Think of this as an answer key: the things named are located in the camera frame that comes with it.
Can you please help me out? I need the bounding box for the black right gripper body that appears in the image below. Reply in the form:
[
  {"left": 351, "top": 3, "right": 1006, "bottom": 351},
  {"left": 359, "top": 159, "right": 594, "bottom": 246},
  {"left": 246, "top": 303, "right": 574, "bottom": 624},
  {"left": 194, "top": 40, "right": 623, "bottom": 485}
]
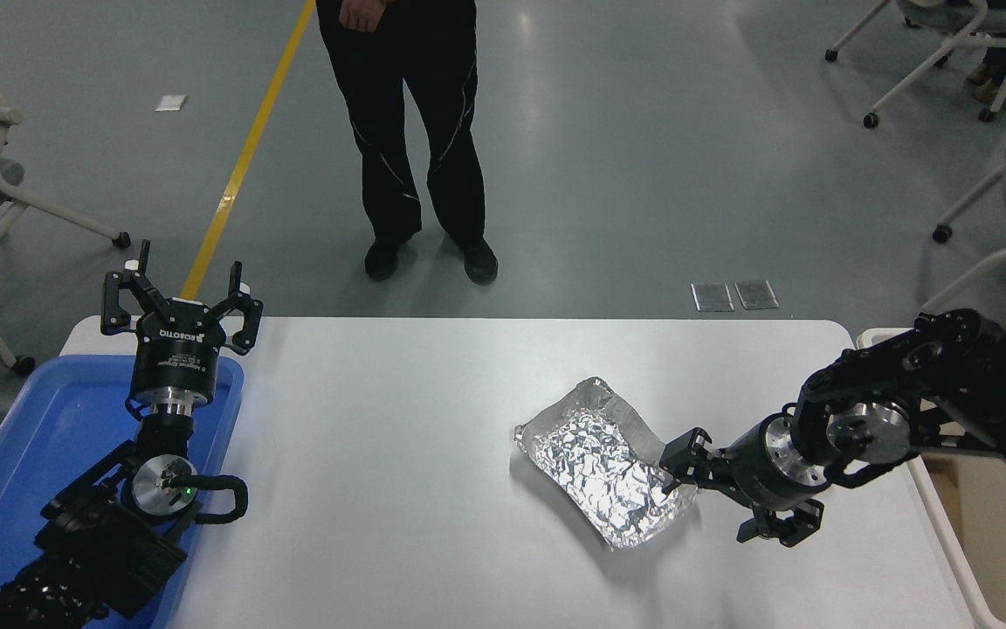
[{"left": 712, "top": 419, "right": 807, "bottom": 514}]

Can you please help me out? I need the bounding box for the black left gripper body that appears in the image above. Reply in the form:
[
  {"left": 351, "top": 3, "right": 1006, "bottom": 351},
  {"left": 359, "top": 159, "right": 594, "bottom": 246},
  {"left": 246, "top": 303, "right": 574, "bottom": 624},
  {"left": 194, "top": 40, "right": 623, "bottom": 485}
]
[{"left": 130, "top": 297, "right": 229, "bottom": 404}]

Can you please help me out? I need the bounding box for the foil tray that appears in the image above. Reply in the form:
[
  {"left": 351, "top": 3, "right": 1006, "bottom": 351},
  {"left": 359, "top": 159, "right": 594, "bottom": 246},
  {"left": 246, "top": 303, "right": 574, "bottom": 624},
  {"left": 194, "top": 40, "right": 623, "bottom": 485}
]
[{"left": 513, "top": 377, "right": 700, "bottom": 551}]

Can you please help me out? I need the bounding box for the metal floor plate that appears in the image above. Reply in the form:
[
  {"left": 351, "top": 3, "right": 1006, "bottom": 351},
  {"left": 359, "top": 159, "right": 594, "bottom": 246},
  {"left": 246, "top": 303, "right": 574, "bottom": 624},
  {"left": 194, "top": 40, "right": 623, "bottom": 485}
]
[
  {"left": 734, "top": 279, "right": 780, "bottom": 310},
  {"left": 692, "top": 281, "right": 734, "bottom": 312}
]

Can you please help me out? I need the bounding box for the person's right hand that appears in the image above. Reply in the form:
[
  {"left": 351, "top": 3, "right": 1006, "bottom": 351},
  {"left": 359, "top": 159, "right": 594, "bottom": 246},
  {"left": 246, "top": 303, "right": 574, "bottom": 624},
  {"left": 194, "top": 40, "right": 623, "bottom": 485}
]
[{"left": 339, "top": 0, "right": 387, "bottom": 34}]

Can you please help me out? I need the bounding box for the blue plastic tray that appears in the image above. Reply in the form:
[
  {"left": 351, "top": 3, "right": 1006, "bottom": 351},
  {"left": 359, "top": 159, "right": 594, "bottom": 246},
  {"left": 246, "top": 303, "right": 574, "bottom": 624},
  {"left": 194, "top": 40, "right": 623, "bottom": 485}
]
[{"left": 0, "top": 354, "right": 245, "bottom": 629}]

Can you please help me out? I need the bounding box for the large pale bin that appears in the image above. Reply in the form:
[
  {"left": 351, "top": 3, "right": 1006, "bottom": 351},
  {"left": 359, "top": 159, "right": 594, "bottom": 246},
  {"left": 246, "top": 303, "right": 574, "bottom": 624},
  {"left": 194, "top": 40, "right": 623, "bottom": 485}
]
[{"left": 857, "top": 328, "right": 1006, "bottom": 629}]

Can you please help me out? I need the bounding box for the standing person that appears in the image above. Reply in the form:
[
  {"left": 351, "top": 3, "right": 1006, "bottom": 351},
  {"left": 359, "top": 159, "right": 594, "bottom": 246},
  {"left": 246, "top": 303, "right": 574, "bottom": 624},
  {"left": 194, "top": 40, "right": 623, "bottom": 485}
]
[{"left": 315, "top": 0, "right": 500, "bottom": 287}]

